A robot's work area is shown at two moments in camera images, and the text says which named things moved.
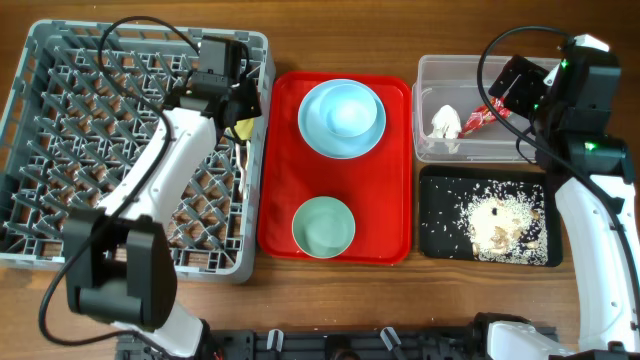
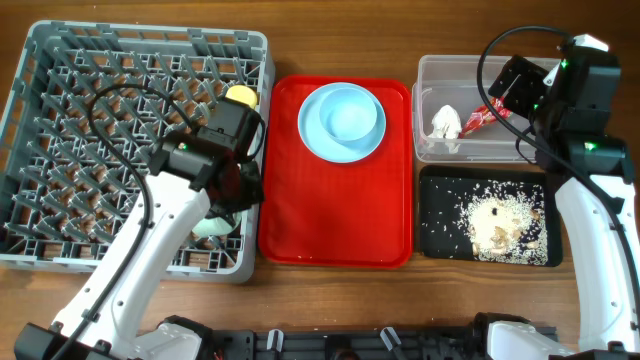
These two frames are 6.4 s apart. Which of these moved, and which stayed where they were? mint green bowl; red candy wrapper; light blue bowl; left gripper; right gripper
Moved: mint green bowl; left gripper
Stayed: light blue bowl; right gripper; red candy wrapper
